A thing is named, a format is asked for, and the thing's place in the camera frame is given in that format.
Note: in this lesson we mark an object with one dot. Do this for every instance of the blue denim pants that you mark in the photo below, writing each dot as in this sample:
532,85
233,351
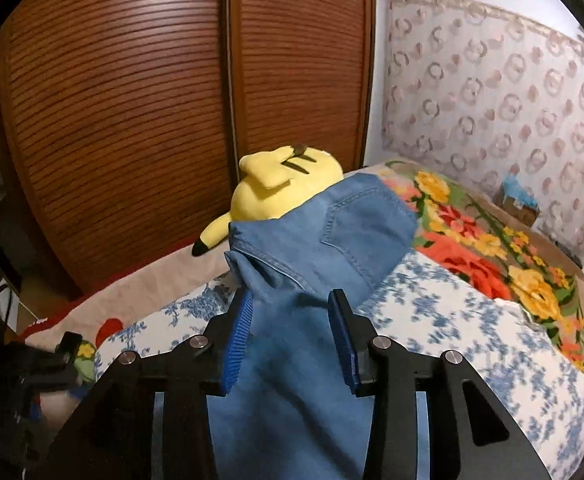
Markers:
292,270

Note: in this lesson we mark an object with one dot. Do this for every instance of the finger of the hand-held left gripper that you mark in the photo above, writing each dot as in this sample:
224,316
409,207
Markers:
69,346

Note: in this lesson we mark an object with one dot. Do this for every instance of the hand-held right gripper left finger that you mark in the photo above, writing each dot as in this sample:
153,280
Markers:
237,345

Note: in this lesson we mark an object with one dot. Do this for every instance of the wooden louvered wardrobe door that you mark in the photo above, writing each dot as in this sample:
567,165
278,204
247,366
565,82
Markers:
122,110
302,60

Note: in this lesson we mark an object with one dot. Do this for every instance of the flowered fleece blanket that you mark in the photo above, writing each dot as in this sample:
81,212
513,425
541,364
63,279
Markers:
471,240

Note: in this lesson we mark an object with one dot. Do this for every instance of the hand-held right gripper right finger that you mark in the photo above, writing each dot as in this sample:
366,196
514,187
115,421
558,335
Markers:
344,345

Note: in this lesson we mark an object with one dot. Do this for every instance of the small blue-topped box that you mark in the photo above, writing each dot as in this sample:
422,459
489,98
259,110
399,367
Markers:
516,205

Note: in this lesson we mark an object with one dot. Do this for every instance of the yellow plush toy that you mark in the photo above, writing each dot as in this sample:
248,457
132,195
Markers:
272,195

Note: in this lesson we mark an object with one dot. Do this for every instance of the white blue floral quilt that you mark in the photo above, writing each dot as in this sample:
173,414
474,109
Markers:
471,340

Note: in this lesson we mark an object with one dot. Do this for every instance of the circle-patterned sheer curtain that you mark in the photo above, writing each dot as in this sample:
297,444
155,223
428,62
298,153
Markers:
496,85

